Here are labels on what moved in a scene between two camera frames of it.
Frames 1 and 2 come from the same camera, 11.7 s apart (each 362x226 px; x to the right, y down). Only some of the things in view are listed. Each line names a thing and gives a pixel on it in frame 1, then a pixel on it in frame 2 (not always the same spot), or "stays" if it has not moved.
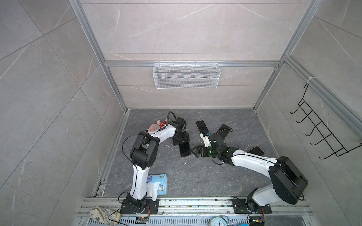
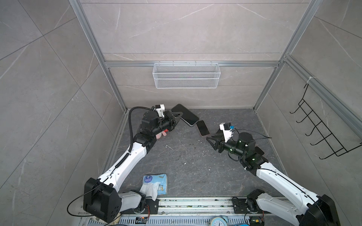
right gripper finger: [196, 149] → [213, 142]
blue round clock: [219, 221] stays
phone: [256, 150] stays
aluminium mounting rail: [201, 207] stays
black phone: [185, 148] → [187, 116]
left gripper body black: [183, 137] → [167, 123]
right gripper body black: [209, 151] → [221, 147]
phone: [202, 128] stays
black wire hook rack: [324, 132] stays
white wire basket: [186, 76] stays
